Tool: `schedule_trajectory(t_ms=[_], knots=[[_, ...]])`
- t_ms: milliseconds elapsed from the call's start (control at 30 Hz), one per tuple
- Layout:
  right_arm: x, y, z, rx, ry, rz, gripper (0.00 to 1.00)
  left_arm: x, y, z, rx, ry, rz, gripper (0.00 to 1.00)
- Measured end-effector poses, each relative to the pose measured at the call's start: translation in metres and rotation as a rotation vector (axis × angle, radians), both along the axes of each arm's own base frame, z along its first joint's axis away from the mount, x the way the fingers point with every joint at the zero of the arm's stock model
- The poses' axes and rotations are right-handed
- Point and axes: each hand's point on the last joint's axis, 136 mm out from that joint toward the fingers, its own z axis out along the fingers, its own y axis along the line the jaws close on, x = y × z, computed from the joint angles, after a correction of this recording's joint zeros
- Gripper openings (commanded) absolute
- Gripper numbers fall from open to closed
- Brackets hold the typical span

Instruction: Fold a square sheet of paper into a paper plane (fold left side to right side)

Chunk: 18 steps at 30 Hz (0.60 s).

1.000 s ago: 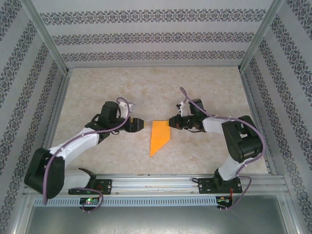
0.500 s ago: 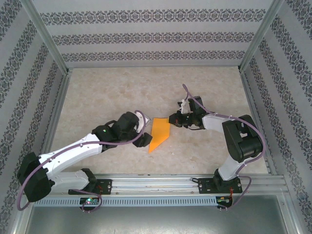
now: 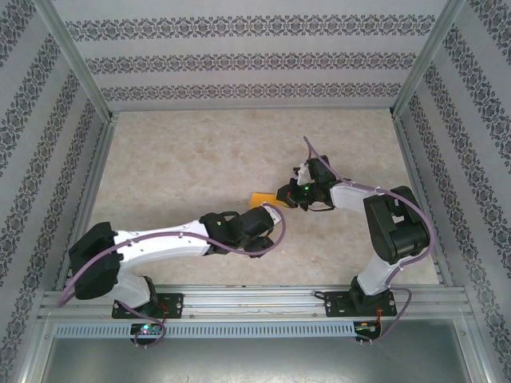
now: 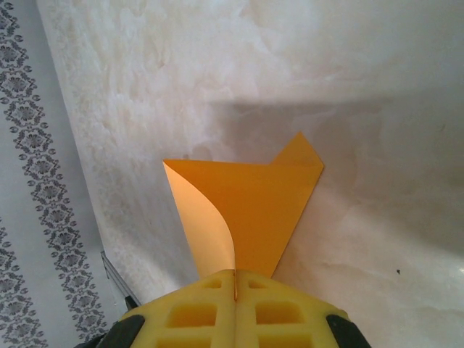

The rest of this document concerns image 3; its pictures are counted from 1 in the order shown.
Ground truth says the aluminium frame post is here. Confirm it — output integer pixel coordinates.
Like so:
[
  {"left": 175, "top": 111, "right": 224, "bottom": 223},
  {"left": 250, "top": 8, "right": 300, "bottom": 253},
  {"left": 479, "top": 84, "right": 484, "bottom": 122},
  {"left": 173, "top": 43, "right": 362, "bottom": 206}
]
[
  {"left": 390, "top": 0, "right": 467, "bottom": 119},
  {"left": 34, "top": 0, "right": 117, "bottom": 123}
]

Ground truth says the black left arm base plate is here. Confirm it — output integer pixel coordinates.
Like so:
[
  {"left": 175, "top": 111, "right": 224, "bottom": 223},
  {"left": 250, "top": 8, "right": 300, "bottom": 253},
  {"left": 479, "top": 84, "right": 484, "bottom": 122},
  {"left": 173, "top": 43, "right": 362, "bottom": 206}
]
[{"left": 111, "top": 293, "right": 185, "bottom": 320}]

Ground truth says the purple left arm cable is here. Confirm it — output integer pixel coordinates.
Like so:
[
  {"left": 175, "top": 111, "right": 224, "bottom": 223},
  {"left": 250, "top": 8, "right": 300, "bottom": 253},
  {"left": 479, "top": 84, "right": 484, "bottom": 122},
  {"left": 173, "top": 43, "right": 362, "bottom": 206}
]
[{"left": 57, "top": 202, "right": 287, "bottom": 349}]

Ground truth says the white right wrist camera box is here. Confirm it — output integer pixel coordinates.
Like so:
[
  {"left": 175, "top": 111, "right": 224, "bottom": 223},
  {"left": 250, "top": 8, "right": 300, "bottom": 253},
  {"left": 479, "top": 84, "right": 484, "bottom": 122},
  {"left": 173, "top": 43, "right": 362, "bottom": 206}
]
[{"left": 294, "top": 160, "right": 313, "bottom": 181}]

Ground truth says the grey slotted cable duct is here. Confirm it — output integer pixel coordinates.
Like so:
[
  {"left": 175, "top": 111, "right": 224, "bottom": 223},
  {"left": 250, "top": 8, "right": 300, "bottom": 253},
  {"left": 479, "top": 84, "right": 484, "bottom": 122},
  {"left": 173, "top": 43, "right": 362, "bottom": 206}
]
[{"left": 53, "top": 322, "right": 357, "bottom": 339}]

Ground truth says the aluminium mounting rail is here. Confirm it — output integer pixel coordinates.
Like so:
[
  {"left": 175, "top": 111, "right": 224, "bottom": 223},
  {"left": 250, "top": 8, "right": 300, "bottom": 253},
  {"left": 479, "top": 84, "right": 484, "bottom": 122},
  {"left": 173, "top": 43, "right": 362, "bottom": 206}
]
[{"left": 38, "top": 283, "right": 476, "bottom": 320}]

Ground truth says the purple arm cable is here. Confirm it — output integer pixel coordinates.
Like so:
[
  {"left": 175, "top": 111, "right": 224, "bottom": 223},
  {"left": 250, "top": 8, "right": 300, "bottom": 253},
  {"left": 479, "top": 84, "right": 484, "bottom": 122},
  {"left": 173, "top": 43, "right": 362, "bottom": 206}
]
[
  {"left": 57, "top": 202, "right": 287, "bottom": 349},
  {"left": 303, "top": 136, "right": 436, "bottom": 347}
]

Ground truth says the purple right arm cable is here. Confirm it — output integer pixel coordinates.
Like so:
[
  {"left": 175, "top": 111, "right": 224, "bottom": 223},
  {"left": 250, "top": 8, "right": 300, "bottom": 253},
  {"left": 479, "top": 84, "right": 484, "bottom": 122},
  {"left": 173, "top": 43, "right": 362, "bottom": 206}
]
[{"left": 303, "top": 136, "right": 436, "bottom": 347}]

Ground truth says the grey metal panel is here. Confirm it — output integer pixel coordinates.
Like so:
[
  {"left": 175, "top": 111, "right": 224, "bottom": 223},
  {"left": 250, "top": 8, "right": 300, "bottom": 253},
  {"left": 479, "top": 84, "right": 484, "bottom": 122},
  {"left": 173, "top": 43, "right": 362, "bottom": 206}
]
[{"left": 39, "top": 337, "right": 474, "bottom": 383}]

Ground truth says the orange square paper sheet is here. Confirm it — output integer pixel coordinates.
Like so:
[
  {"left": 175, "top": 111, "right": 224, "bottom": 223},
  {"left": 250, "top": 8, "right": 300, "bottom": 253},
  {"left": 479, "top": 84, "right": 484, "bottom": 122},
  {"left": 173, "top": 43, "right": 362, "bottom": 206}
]
[{"left": 248, "top": 191, "right": 280, "bottom": 209}]

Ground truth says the aluminium side rail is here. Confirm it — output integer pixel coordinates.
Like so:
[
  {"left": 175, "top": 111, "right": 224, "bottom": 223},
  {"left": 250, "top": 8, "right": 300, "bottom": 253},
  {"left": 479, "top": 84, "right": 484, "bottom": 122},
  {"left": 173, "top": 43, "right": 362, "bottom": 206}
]
[
  {"left": 53, "top": 113, "right": 121, "bottom": 291},
  {"left": 393, "top": 113, "right": 455, "bottom": 287}
]

